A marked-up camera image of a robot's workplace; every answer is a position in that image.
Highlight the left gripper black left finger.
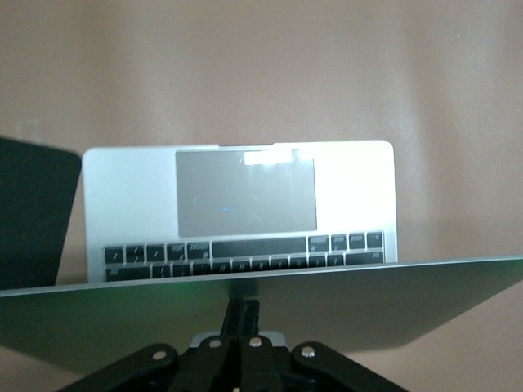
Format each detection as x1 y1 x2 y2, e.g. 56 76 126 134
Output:
60 300 243 392

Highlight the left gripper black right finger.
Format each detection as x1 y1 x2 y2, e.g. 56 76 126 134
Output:
240 300 409 392

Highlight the black mouse pad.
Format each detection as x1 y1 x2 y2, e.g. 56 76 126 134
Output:
0 136 83 292

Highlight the silver laptop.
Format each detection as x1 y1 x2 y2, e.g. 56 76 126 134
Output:
0 140 523 371

